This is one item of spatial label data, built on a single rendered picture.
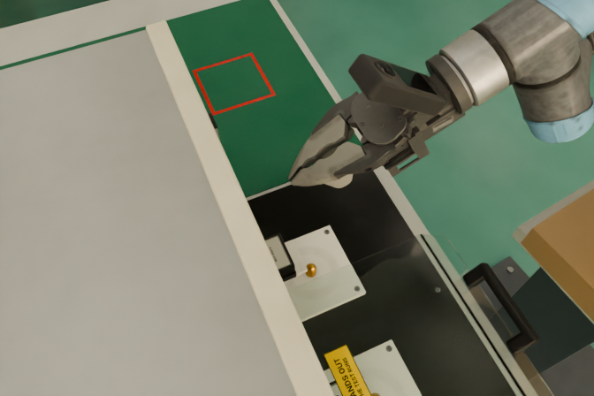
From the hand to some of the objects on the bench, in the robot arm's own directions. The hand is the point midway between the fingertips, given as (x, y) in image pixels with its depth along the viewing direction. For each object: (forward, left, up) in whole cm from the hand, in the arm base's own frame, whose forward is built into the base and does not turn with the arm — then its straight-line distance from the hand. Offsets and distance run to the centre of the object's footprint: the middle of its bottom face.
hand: (297, 173), depth 58 cm
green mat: (+25, -56, -41) cm, 74 cm away
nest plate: (-1, -5, -42) cm, 42 cm away
